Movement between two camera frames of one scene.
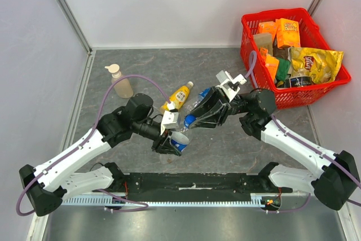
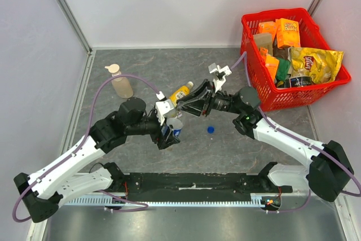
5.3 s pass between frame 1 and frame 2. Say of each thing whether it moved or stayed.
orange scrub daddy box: stayed
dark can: stayed
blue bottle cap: moved
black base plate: stayed
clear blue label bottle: moved
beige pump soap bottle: stayed
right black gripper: moved
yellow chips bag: stayed
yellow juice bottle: stayed
